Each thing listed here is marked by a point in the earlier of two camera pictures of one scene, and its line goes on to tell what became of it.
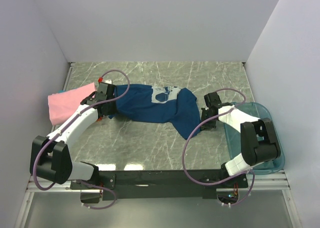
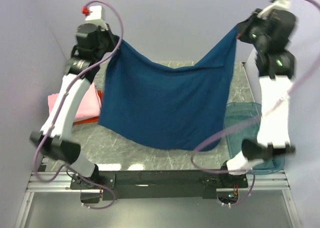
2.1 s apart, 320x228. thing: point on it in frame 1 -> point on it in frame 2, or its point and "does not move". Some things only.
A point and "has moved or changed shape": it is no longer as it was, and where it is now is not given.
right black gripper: (206, 126) -> (243, 26)
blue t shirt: (159, 104) has moved or changed shape
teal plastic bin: (259, 110) does not move
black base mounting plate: (130, 184) does not move
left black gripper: (112, 111) -> (111, 37)
